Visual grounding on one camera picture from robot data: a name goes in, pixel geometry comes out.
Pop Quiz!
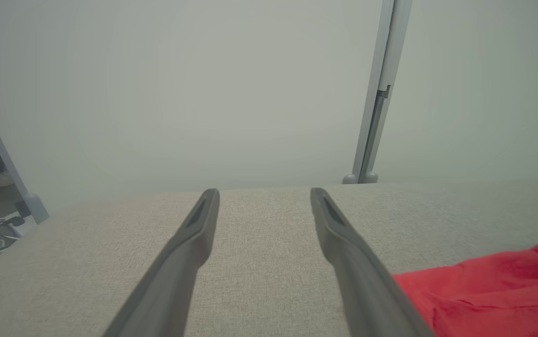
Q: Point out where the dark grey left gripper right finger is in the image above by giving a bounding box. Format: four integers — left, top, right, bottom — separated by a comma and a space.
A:
310, 187, 435, 337

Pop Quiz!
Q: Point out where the grey partition post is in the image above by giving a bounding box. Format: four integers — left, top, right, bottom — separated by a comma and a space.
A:
352, 0, 413, 183

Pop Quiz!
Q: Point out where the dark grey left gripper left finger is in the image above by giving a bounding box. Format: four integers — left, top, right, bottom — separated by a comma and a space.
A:
103, 189, 220, 337

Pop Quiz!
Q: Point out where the grey metal frame leg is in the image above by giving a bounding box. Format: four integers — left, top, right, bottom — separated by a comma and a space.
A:
0, 73, 50, 225

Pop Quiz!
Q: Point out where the red white numbered jersey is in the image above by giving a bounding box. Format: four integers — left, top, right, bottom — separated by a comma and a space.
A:
393, 228, 538, 337

